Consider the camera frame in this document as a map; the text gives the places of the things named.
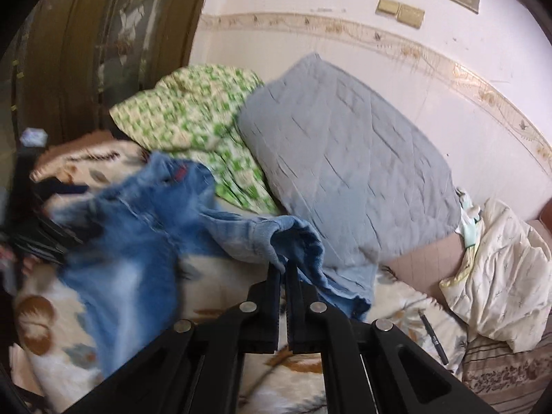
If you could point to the striped floral mattress cover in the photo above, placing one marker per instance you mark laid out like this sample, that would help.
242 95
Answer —
509 382

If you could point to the pink pillow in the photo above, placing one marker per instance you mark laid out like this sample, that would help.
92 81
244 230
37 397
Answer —
424 268

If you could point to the black pen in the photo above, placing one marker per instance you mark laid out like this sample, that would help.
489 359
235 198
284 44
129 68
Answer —
434 338

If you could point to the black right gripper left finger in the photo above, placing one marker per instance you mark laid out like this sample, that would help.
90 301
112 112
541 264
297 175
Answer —
194 368

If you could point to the cream floral crumpled sheet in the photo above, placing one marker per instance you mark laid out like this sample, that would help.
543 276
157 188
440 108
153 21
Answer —
502 290

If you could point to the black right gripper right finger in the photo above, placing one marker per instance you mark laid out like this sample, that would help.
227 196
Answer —
370 367

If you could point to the cream leaf pattern blanket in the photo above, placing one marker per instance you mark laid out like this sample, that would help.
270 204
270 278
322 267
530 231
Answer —
57 358

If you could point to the dark wooden headboard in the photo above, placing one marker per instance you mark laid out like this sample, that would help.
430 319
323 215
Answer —
64 63

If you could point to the brass wall switch plate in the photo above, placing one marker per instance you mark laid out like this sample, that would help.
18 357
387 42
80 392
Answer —
388 7

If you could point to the green patterned cloth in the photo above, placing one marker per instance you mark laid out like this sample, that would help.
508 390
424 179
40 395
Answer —
192 113

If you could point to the blue denim jeans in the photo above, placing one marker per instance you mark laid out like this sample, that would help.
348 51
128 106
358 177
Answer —
136 232

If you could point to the grey quilted pillow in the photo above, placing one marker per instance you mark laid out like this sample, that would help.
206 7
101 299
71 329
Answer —
335 153

